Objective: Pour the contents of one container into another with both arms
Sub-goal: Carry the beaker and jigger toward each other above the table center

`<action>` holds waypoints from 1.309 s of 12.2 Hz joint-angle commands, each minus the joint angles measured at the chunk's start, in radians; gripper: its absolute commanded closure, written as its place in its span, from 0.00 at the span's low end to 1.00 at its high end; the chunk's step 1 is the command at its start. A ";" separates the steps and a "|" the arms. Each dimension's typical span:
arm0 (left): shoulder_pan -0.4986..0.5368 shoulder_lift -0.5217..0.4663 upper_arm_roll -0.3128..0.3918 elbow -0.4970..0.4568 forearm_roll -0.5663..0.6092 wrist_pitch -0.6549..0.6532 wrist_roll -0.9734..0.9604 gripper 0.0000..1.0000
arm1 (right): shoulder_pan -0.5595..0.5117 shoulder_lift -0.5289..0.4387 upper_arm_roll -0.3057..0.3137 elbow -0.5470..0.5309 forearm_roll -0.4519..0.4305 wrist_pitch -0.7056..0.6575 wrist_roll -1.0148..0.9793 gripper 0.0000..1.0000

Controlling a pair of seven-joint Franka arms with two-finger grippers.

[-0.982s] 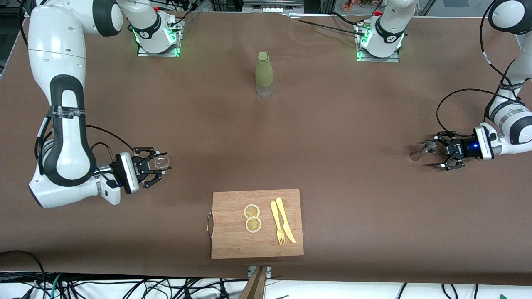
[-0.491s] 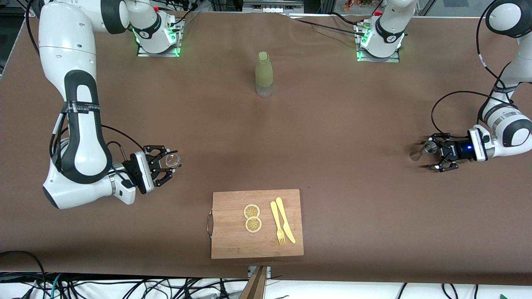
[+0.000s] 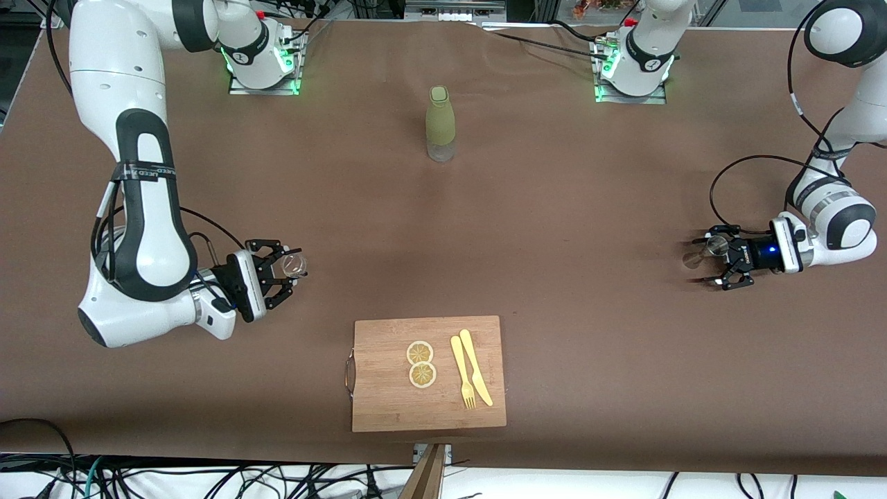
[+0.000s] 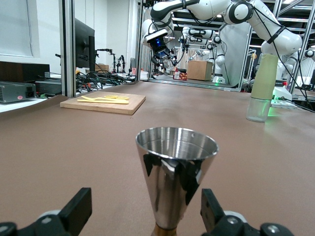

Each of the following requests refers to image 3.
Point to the lemon slice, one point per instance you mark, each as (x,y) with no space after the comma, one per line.
(420,353)
(423,375)

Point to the brown table cover sheet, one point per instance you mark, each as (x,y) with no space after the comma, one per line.
(624,381)

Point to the clear glass cup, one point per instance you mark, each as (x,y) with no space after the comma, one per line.
(294,265)

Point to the white power strip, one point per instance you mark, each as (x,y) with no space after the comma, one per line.
(454,8)

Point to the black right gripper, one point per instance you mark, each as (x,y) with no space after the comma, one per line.
(264,272)

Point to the metal table bracket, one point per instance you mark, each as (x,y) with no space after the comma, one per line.
(418,452)

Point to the wooden cutting board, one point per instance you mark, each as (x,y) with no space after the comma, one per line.
(429,409)

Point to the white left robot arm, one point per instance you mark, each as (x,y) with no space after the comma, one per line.
(842,222)

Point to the yellow plastic knife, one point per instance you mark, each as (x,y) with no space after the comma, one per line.
(477,374)

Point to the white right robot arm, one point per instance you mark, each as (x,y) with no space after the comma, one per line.
(118,69)

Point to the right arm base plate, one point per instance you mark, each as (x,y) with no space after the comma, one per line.
(267,90)

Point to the yellow plastic fork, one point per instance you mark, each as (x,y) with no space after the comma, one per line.
(460,367)

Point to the aluminium frame corner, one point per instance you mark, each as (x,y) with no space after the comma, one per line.
(52,17)

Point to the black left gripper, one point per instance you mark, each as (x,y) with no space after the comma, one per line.
(750,255)

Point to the green sleeved glass bottle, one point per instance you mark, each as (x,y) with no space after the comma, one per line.
(440,118)

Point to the steel jigger measuring cup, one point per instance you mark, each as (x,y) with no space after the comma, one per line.
(714,248)

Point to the wooden post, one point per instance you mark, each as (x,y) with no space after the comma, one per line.
(426,478)

